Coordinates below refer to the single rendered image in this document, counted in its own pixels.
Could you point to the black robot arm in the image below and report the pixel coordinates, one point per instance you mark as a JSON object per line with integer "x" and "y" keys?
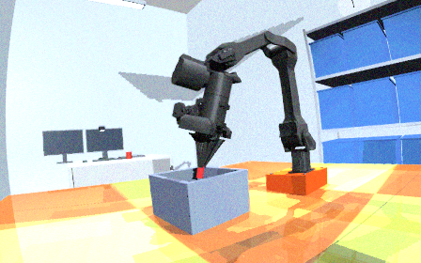
{"x": 210, "y": 74}

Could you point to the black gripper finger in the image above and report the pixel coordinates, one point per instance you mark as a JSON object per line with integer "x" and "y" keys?
{"x": 220, "y": 142}
{"x": 204, "y": 147}

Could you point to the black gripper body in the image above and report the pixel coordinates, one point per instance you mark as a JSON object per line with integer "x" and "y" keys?
{"x": 211, "y": 121}

